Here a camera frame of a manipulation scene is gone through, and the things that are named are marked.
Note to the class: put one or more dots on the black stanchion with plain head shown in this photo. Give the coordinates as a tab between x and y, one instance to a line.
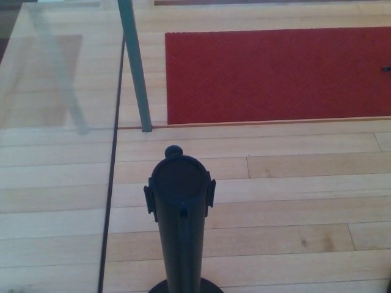
181	244

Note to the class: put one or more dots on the red textured floor mat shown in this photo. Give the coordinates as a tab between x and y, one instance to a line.
259	76

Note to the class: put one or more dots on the clear glass panel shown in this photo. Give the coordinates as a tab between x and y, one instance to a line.
46	183

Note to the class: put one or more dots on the grey metal railing post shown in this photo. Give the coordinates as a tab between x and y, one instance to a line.
136	67

